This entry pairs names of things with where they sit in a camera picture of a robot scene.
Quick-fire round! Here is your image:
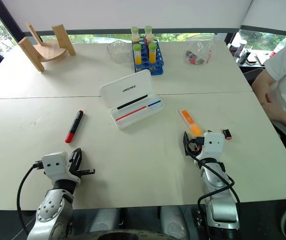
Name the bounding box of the thin red pen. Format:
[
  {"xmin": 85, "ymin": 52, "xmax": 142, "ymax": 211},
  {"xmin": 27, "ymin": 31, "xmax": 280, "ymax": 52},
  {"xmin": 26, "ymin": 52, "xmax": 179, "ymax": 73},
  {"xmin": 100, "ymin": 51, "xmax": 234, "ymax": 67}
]
[{"xmin": 115, "ymin": 105, "xmax": 148, "ymax": 122}]

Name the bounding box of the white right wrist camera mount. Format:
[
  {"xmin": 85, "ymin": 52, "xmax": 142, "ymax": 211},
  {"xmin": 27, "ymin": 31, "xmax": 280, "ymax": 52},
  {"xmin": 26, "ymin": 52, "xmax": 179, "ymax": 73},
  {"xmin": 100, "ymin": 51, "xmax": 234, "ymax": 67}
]
[{"xmin": 202, "ymin": 132, "xmax": 226, "ymax": 161}]

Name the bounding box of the black pen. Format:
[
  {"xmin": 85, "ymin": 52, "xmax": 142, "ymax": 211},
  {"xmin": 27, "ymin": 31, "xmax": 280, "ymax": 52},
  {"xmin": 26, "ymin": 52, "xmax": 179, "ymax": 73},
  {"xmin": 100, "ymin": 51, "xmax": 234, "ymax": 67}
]
[{"xmin": 116, "ymin": 94, "xmax": 149, "ymax": 111}]

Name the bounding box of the clear glass bowl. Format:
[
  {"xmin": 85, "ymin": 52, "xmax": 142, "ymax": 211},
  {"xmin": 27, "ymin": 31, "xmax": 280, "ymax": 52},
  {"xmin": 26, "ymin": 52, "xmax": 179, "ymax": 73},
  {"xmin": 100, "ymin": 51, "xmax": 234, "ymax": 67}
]
[{"xmin": 106, "ymin": 39, "xmax": 133, "ymax": 64}]

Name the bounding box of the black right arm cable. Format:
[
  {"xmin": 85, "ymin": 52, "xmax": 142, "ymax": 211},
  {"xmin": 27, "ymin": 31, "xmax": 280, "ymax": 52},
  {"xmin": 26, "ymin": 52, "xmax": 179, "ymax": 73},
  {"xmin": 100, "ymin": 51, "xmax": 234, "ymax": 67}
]
[{"xmin": 187, "ymin": 138, "xmax": 242, "ymax": 227}]

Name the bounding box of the blue test tube rack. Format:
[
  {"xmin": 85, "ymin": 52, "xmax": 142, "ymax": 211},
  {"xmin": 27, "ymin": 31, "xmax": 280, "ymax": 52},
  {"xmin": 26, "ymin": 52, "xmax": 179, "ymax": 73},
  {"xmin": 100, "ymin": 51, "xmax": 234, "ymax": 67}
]
[{"xmin": 132, "ymin": 39, "xmax": 165, "ymax": 77}]

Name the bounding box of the green cap tube orange liquid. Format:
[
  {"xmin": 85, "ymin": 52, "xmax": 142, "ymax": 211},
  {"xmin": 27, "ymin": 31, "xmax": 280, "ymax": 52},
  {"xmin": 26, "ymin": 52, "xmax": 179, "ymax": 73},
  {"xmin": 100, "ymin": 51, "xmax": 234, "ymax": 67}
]
[
  {"xmin": 148, "ymin": 42, "xmax": 158, "ymax": 65},
  {"xmin": 132, "ymin": 43, "xmax": 143, "ymax": 66}
]

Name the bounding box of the red and black marker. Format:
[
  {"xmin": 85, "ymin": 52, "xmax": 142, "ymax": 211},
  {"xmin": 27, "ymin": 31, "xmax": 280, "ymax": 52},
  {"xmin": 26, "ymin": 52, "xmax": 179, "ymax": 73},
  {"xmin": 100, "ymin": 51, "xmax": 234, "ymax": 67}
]
[{"xmin": 65, "ymin": 109, "xmax": 84, "ymax": 144}]

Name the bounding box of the bamboo wooden stand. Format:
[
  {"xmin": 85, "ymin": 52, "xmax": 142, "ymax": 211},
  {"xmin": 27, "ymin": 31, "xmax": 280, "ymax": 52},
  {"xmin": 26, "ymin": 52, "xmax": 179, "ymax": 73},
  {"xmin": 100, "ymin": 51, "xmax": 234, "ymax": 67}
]
[{"xmin": 17, "ymin": 22, "xmax": 77, "ymax": 73}]

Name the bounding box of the white open pencil case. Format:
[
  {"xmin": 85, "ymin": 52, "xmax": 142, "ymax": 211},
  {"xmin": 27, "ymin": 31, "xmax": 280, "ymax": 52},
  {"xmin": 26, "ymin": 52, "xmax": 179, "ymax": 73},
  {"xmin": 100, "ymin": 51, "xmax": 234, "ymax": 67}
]
[{"xmin": 99, "ymin": 69, "xmax": 165, "ymax": 130}]

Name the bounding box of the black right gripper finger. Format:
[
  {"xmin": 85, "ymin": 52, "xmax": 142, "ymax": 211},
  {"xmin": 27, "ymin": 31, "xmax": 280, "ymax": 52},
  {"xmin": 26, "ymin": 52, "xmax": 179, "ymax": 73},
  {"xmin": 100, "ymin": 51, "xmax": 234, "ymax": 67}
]
[{"xmin": 183, "ymin": 130, "xmax": 192, "ymax": 157}]

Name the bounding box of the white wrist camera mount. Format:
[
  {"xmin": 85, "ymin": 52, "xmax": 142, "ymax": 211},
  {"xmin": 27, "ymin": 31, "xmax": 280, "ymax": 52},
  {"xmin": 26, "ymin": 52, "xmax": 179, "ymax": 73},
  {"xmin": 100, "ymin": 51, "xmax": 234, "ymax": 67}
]
[
  {"xmin": 41, "ymin": 151, "xmax": 82, "ymax": 186},
  {"xmin": 202, "ymin": 132, "xmax": 226, "ymax": 161}
]

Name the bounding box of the white and red cup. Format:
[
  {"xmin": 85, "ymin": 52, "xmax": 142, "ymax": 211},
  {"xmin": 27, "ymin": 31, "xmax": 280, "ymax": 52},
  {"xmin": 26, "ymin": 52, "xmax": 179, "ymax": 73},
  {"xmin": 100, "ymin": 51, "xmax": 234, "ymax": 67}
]
[{"xmin": 233, "ymin": 39, "xmax": 248, "ymax": 58}]

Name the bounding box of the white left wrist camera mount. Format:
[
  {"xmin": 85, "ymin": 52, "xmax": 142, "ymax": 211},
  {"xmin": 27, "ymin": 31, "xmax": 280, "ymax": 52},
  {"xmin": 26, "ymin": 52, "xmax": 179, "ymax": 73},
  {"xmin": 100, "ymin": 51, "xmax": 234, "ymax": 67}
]
[{"xmin": 41, "ymin": 151, "xmax": 82, "ymax": 186}]

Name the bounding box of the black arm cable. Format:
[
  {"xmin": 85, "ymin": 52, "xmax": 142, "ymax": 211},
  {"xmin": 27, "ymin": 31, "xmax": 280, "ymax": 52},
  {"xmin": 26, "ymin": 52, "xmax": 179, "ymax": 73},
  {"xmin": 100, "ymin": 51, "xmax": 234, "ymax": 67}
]
[
  {"xmin": 16, "ymin": 161, "xmax": 44, "ymax": 235},
  {"xmin": 187, "ymin": 138, "xmax": 242, "ymax": 227}
]

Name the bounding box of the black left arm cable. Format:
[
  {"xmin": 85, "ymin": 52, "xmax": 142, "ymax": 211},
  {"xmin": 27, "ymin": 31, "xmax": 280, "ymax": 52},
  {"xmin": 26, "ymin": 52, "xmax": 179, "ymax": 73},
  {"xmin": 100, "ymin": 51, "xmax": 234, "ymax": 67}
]
[{"xmin": 16, "ymin": 161, "xmax": 44, "ymax": 235}]

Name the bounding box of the clear plastic bag of parts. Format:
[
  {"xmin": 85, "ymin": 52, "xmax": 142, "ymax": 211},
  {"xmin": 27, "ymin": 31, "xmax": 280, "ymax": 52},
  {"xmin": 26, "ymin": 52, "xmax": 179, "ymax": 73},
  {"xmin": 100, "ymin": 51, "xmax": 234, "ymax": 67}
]
[{"xmin": 183, "ymin": 36, "xmax": 217, "ymax": 67}]

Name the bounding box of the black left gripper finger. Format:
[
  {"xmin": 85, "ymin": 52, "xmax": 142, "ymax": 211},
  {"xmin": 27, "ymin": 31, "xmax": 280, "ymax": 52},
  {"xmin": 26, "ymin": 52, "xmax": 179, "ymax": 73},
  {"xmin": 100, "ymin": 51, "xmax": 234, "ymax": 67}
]
[
  {"xmin": 69, "ymin": 147, "xmax": 83, "ymax": 171},
  {"xmin": 78, "ymin": 168, "xmax": 96, "ymax": 177}
]

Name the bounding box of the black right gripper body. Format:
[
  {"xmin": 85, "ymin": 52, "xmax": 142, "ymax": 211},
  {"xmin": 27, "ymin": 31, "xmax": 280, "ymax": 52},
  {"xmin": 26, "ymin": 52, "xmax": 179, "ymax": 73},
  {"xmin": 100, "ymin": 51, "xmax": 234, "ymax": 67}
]
[{"xmin": 189, "ymin": 136, "xmax": 206, "ymax": 157}]

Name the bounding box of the green cap tube brown content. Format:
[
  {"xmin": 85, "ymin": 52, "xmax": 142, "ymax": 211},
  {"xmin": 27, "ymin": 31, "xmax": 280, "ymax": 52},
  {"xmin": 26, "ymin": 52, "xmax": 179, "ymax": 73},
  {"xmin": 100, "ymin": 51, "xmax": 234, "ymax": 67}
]
[
  {"xmin": 144, "ymin": 25, "xmax": 155, "ymax": 44},
  {"xmin": 130, "ymin": 26, "xmax": 140, "ymax": 45}
]

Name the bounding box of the plastic bottle with red cap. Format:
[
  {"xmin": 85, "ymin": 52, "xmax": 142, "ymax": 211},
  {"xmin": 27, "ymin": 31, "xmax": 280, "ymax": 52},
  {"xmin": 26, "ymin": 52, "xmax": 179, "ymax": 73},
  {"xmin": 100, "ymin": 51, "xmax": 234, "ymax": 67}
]
[{"xmin": 272, "ymin": 35, "xmax": 286, "ymax": 59}]

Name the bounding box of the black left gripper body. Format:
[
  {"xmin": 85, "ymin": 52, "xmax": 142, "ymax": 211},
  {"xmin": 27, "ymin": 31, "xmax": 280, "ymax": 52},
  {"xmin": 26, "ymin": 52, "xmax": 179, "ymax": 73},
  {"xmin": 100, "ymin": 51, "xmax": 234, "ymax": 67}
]
[{"xmin": 68, "ymin": 161, "xmax": 82, "ymax": 181}]

